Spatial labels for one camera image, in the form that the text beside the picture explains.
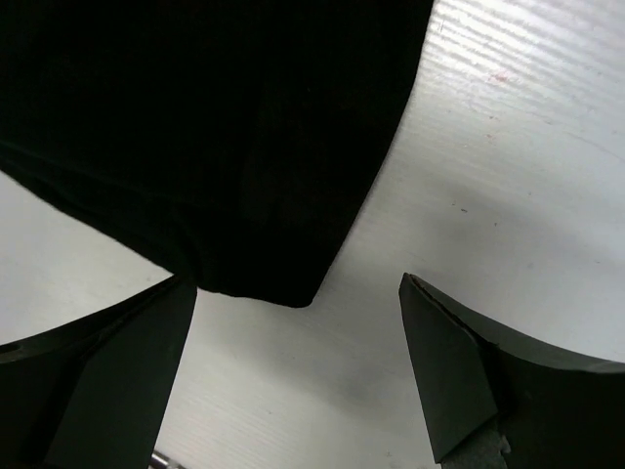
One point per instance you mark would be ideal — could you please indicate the black t shirt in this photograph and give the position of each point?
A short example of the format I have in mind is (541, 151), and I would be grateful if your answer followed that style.
(229, 142)

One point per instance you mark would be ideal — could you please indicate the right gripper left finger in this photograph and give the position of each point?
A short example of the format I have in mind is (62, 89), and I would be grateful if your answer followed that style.
(92, 393)

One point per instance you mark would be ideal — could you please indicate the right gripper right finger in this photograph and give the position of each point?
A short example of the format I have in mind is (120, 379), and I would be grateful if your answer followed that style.
(493, 397)

